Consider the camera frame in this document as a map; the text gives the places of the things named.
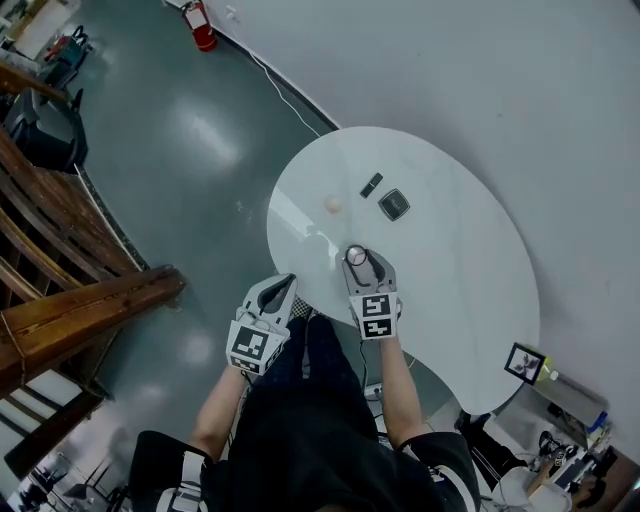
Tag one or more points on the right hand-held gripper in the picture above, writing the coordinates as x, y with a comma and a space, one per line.
375, 315

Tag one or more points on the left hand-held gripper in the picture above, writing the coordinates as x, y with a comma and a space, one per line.
250, 345

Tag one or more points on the small round silver tin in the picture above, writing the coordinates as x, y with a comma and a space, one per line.
356, 255

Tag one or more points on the square black compact case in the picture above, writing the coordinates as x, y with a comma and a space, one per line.
394, 204

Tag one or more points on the small beige ball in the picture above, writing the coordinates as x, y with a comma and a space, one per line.
334, 204

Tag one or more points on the small black rectangular stick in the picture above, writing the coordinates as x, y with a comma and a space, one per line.
371, 185

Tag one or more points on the person's right forearm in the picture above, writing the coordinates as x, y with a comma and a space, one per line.
400, 395

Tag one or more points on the person's left forearm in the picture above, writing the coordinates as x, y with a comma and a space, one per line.
220, 410

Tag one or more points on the white round table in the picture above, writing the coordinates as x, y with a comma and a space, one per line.
440, 280

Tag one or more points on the person's checkered shoe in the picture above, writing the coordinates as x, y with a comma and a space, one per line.
300, 307

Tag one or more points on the person's black trousers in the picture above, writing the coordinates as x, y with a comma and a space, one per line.
320, 360

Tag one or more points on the person's black shirt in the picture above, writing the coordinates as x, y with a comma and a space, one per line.
310, 460

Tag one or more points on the black framed picture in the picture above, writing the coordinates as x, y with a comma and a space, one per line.
522, 363

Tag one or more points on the wooden staircase railing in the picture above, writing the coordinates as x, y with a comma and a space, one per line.
90, 310

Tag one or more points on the grey wooden cabinet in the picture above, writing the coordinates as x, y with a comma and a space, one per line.
560, 405

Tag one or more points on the red fire extinguisher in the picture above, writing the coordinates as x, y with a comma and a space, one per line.
202, 30

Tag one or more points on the black office chair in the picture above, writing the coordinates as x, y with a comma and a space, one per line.
45, 135

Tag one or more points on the teal and red vacuum cleaner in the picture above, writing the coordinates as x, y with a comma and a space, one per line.
67, 50

